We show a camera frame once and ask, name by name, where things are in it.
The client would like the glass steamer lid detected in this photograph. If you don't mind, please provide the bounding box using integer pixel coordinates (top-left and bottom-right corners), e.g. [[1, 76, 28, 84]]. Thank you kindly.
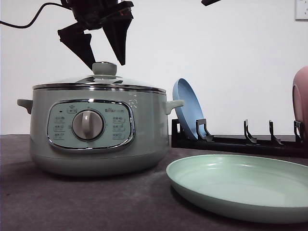
[[32, 61, 167, 94]]

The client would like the black plate rack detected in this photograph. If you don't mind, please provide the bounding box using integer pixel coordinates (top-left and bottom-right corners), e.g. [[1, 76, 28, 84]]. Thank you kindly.
[[171, 118, 308, 158]]

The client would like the pink plate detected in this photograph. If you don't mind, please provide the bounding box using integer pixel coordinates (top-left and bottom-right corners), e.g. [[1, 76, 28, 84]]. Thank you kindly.
[[292, 65, 308, 145]]

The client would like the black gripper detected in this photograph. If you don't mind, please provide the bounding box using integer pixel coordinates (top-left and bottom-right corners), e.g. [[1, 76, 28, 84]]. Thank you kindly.
[[58, 0, 134, 71], [201, 0, 221, 6]]

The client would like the blue plate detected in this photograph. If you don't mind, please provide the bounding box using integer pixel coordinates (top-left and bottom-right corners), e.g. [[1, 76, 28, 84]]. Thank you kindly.
[[173, 78, 204, 139]]

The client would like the green plate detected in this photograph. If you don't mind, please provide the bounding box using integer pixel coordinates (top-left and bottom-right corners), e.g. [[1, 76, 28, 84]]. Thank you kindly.
[[166, 154, 308, 224]]

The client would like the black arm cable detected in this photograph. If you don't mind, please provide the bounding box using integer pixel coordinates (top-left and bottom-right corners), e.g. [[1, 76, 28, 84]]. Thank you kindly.
[[0, 3, 64, 29]]

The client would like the green electric steamer pot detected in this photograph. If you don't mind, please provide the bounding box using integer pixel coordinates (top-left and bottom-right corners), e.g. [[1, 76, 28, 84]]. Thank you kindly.
[[17, 90, 185, 177]]

